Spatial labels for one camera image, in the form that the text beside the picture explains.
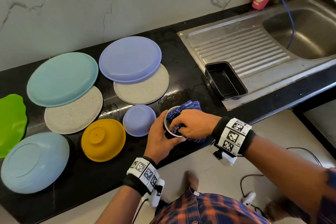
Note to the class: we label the white floral bowl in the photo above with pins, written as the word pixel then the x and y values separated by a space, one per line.
pixel 169 113

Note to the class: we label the black plastic tray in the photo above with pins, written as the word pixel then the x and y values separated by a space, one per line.
pixel 225 80

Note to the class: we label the speckled white plate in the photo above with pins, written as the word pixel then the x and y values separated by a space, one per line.
pixel 147 91
pixel 76 116

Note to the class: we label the blue orange plaid shirt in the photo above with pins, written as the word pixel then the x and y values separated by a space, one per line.
pixel 210 211

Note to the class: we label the yellow bowl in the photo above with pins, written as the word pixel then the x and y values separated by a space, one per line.
pixel 102 140

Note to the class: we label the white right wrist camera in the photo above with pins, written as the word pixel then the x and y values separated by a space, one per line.
pixel 224 157

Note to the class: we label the small lavender bowl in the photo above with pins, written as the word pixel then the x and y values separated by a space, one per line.
pixel 138 120

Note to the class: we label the wrist marker band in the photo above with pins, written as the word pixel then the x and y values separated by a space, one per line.
pixel 233 136
pixel 140 174

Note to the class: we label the light blue bowl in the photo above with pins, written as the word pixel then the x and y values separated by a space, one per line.
pixel 34 162

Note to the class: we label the person's left forearm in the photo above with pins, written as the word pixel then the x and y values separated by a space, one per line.
pixel 118 208

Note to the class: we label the right wrist marker band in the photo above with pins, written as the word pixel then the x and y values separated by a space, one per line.
pixel 233 136

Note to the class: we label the blue striped cloth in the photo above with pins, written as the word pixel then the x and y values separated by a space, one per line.
pixel 188 105

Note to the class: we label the person's right forearm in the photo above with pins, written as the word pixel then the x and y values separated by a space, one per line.
pixel 283 168

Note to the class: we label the green plate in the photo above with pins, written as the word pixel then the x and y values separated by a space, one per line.
pixel 11 124

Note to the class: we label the lavender plate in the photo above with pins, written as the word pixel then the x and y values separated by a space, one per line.
pixel 130 58

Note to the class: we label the steel sink drainboard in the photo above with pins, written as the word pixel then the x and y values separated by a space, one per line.
pixel 246 48

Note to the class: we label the person's right hand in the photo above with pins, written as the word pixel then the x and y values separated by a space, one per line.
pixel 197 124

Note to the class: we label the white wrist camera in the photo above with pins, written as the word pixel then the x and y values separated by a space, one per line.
pixel 157 192
pixel 224 157

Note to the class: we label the person's left hand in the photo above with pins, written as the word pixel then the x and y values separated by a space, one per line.
pixel 160 145

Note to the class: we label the person's right foot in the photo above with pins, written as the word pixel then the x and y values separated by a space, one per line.
pixel 191 179

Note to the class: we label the left wrist marker band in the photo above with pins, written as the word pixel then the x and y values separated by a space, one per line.
pixel 140 174

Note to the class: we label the teal plate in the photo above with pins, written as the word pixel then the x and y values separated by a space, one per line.
pixel 62 78

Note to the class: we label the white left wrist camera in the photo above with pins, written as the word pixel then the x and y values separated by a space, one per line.
pixel 157 192

